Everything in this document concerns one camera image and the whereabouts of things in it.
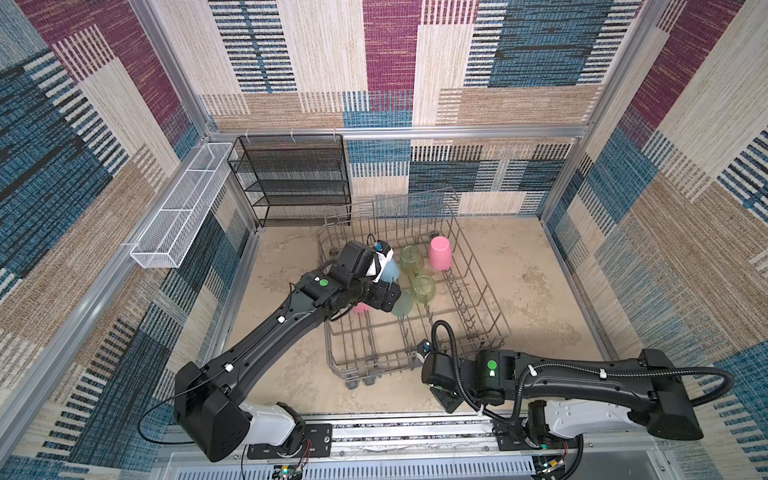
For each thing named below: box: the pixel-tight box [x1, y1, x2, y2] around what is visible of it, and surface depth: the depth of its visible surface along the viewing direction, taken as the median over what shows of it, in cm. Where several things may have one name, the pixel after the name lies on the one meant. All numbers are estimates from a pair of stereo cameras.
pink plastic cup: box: [429, 236, 453, 271], surface depth 97 cm
